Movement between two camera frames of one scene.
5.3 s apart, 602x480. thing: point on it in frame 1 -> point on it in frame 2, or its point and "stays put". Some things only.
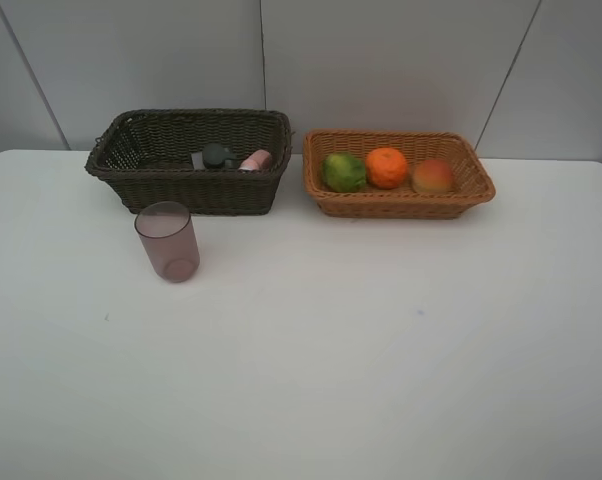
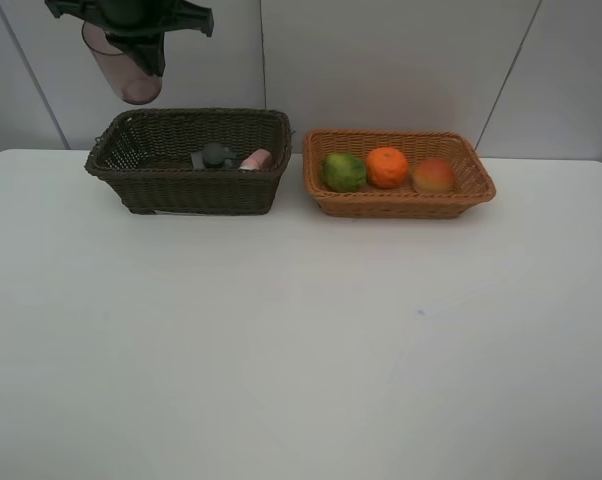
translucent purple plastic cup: (167, 231) -> (133, 83)
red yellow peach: (432, 176) stays put
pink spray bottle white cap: (256, 161) stays put
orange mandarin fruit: (385, 167) stays put
